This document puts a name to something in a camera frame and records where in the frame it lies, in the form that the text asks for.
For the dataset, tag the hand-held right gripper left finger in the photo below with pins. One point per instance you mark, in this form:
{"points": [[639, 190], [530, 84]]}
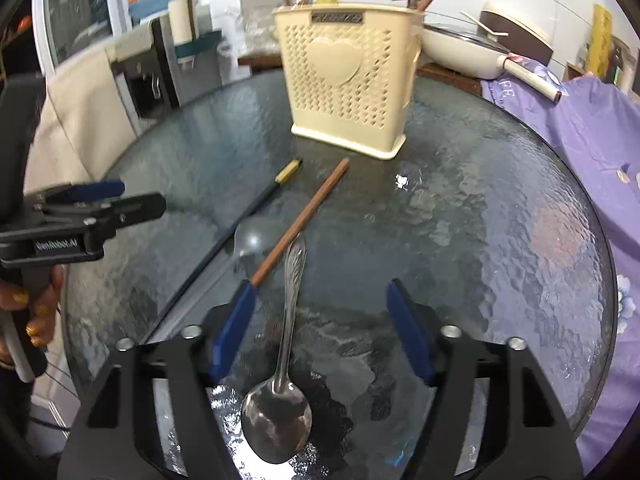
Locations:
{"points": [[232, 332]]}

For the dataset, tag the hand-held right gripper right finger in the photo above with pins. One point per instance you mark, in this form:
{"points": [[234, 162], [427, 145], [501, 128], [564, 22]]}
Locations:
{"points": [[410, 332]]}

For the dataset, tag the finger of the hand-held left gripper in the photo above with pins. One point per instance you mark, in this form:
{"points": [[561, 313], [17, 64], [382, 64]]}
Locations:
{"points": [[95, 190], [140, 208]]}

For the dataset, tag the large ornate metal spoon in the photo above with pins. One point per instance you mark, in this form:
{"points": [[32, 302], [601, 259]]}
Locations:
{"points": [[277, 420]]}

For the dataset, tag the black chopstick with yellow tip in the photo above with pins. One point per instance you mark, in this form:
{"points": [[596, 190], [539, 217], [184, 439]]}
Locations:
{"points": [[287, 172]]}

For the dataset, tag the cream plastic utensil holder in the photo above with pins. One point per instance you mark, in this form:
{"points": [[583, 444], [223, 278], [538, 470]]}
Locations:
{"points": [[345, 110]]}

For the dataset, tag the person's left hand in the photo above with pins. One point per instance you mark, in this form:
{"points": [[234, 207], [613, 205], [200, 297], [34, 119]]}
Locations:
{"points": [[42, 305]]}

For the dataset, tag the beige cloth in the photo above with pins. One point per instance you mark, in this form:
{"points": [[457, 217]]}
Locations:
{"points": [[85, 110]]}

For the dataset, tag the grey water dispenser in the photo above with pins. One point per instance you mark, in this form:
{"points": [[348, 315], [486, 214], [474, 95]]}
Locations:
{"points": [[145, 75]]}

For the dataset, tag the white paper cup stack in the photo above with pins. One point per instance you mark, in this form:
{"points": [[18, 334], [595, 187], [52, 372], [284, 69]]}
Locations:
{"points": [[180, 20]]}

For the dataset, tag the clear plastic bag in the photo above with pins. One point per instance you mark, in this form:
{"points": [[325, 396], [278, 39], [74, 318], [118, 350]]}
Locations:
{"points": [[250, 25]]}

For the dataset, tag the purple floral cloth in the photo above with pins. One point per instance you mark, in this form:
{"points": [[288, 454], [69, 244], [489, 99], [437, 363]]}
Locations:
{"points": [[600, 160]]}

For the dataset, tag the white pan with glass lid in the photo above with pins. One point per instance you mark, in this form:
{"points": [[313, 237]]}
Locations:
{"points": [[455, 52]]}

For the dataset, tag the brown and white rice cooker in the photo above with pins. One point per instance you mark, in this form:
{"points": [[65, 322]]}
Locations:
{"points": [[525, 25]]}

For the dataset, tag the brown glass bottle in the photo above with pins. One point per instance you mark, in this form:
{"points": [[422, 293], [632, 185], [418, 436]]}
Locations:
{"points": [[622, 60]]}

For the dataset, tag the yellow wrapped roll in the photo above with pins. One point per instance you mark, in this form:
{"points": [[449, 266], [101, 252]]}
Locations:
{"points": [[600, 35]]}

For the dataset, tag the teal wall cup holder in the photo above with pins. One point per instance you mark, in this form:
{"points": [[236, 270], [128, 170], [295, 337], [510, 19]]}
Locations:
{"points": [[200, 42]]}

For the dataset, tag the white sliding window frame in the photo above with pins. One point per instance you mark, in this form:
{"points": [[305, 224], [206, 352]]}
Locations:
{"points": [[75, 0]]}

